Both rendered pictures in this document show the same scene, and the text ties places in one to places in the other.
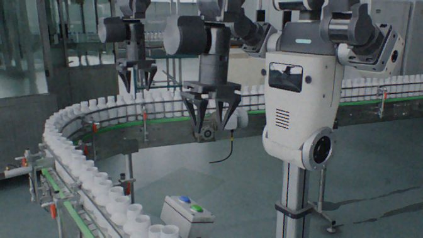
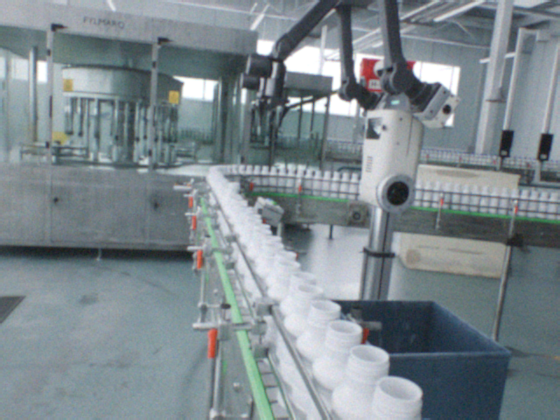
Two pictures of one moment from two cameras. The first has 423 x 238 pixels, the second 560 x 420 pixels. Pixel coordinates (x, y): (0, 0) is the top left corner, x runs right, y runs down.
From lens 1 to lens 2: 0.98 m
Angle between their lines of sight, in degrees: 24
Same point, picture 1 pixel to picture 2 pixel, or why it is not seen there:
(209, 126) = (359, 208)
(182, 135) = (334, 216)
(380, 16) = not seen: outside the picture
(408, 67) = not seen: outside the picture
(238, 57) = (452, 175)
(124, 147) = not seen: hidden behind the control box
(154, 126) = (308, 202)
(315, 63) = (389, 115)
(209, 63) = (269, 83)
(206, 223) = (275, 213)
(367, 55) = (419, 105)
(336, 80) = (413, 133)
